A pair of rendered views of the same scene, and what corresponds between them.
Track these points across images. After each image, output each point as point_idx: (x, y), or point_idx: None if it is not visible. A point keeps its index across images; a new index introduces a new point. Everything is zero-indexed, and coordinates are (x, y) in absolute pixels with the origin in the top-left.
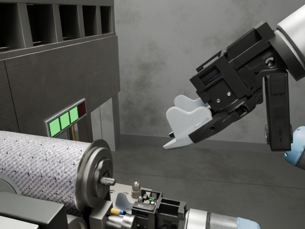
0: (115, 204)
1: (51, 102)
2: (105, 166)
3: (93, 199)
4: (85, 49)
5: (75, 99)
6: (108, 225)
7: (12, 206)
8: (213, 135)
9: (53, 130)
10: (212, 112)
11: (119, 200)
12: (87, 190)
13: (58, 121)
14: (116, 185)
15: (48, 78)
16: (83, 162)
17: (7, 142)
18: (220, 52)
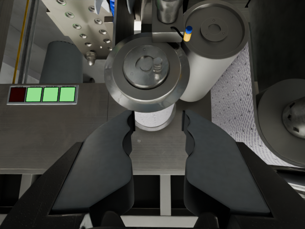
0: (101, 2)
1: (63, 118)
2: (142, 77)
3: (167, 52)
4: None
5: (24, 109)
6: (177, 16)
7: None
8: (296, 191)
9: (70, 92)
10: (116, 207)
11: (99, 3)
12: (178, 71)
13: (60, 97)
14: (45, 0)
15: (59, 142)
16: (170, 101)
17: (158, 122)
18: None
